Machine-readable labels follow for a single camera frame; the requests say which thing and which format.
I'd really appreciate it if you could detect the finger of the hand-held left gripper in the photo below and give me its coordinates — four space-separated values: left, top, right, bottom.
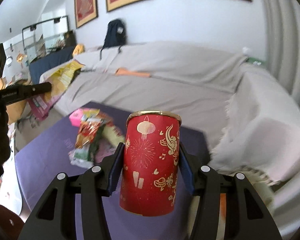
0 82 52 104

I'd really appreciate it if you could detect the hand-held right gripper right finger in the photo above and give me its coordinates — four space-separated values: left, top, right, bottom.
179 141 283 240

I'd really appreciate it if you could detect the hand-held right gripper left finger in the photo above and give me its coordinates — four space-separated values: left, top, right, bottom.
17 142 125 240

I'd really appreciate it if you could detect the pink cartoon packet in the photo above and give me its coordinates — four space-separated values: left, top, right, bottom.
94 142 117 164

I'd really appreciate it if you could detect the yellow wafer wrapper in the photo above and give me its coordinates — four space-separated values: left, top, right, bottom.
102 125 127 153

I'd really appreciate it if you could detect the red festive paper canister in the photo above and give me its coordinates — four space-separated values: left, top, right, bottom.
119 110 182 217

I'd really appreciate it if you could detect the person's left forearm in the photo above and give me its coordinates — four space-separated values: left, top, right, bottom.
0 182 24 240

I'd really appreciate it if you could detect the purple printed bag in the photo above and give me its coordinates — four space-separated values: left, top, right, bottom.
27 96 51 122

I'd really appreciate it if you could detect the dark blue sofa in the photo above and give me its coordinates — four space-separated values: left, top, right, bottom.
29 46 75 84

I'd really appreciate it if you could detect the green and white packet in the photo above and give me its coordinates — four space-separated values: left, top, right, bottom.
69 147 97 168

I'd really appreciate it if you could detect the large yellow printed bag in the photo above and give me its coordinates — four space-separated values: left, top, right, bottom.
49 60 85 98

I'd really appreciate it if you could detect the red foil snack wrapper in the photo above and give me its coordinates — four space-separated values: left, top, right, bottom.
75 116 115 148

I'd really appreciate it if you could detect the cardboard box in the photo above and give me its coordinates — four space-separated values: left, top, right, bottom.
33 34 47 58

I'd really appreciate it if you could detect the pink plastic box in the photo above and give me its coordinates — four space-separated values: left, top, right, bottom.
69 108 90 127

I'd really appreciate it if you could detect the purple printed table cover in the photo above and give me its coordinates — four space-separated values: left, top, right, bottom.
15 101 210 240

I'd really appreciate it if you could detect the small yellow bag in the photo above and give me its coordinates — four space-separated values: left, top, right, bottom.
73 44 85 56

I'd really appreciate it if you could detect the bed with beige sheet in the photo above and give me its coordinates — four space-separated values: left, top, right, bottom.
40 41 300 230

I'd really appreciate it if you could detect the orange wooden spoon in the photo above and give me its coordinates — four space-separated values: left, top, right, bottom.
115 67 150 78

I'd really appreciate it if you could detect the dark blue backpack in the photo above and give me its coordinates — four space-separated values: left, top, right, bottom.
103 19 127 53

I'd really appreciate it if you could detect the narrow red framed picture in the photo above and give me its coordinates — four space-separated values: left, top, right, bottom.
74 0 99 28

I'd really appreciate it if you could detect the green box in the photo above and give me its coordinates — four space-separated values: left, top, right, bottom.
247 57 267 67

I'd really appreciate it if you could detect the white pleated curtain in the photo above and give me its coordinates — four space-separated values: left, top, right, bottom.
261 0 300 110

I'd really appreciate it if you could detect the black frame glass cabinet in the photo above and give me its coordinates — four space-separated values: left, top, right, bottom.
22 15 70 63

